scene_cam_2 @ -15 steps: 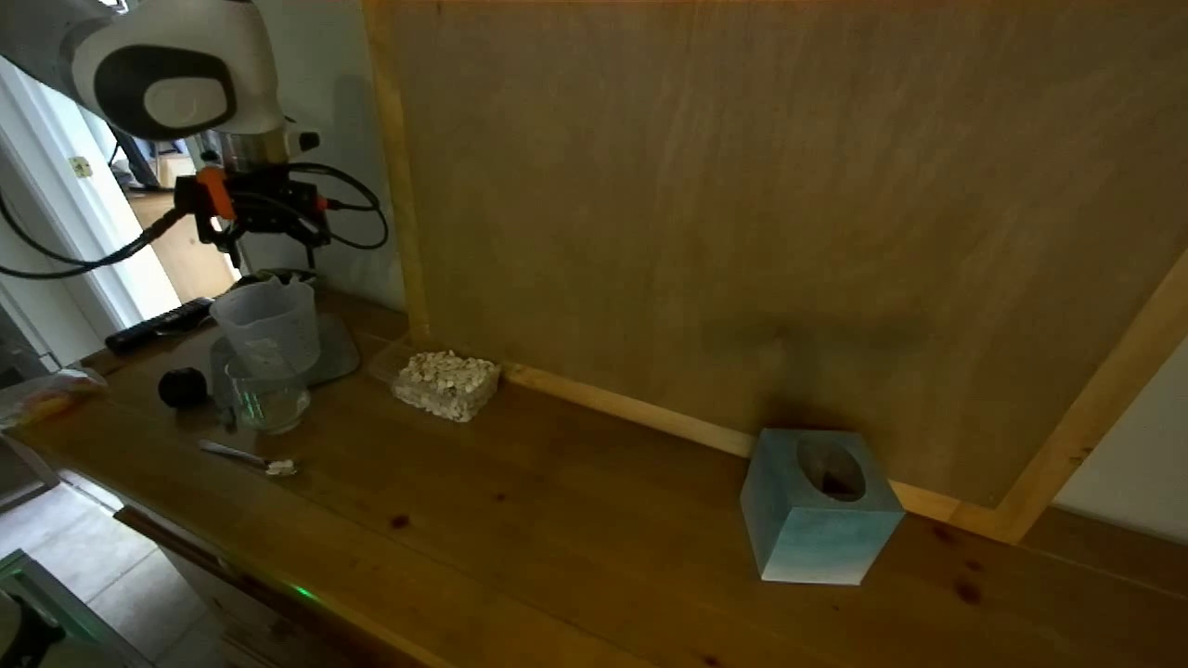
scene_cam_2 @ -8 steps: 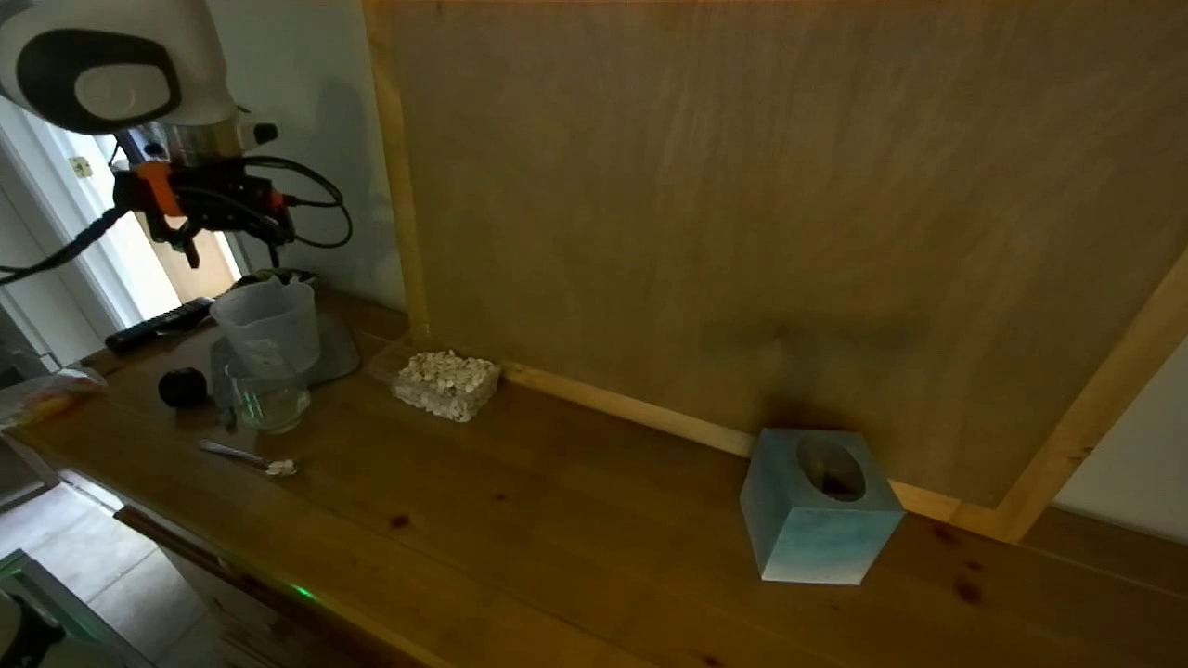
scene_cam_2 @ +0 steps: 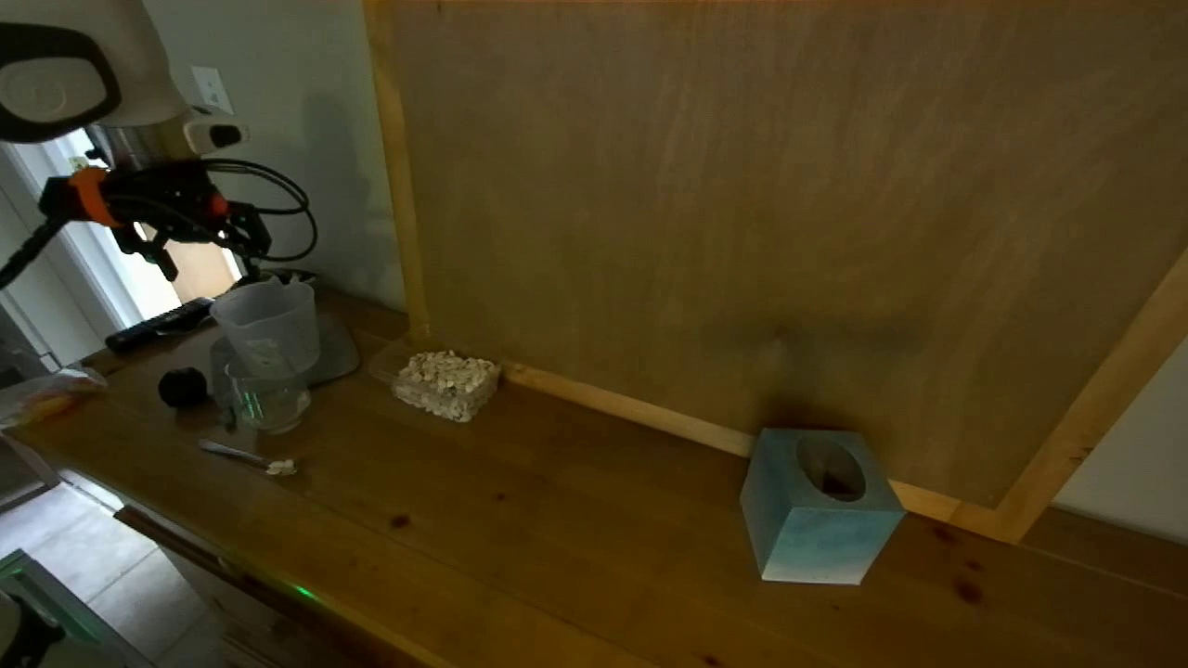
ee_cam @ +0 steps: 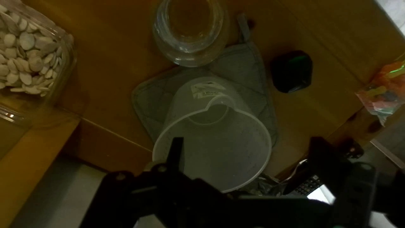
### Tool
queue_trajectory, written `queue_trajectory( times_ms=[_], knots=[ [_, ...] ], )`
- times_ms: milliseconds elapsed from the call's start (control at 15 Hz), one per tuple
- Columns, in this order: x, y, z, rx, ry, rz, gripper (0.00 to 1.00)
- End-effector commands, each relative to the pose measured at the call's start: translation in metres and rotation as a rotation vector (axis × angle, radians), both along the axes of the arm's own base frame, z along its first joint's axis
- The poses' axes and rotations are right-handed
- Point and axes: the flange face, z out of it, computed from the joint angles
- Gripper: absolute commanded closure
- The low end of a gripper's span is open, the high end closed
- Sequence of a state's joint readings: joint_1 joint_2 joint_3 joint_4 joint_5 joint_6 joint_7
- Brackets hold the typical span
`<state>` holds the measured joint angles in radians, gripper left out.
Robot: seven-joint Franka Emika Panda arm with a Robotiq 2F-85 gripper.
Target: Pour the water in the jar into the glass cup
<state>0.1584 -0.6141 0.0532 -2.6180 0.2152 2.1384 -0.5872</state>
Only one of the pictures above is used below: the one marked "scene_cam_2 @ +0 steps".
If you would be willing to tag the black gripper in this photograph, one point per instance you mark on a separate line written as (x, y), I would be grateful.
(169, 197)

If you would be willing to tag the translucent plastic measuring jug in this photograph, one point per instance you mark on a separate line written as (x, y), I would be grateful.
(269, 325)

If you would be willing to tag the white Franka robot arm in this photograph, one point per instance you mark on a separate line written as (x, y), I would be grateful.
(76, 59)

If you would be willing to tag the small black round object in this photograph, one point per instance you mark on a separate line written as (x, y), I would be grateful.
(182, 386)

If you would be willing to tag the metal spoon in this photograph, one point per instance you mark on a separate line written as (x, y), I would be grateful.
(243, 453)

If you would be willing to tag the orange clear plastic packet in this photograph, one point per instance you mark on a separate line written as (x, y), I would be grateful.
(37, 394)

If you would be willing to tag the large plywood board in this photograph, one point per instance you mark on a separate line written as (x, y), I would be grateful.
(742, 187)

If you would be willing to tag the blue cube box with hole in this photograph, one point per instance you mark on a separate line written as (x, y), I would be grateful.
(809, 524)

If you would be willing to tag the white wall switch plate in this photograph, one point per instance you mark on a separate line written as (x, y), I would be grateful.
(209, 89)

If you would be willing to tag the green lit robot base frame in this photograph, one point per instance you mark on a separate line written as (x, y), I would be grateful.
(32, 616)

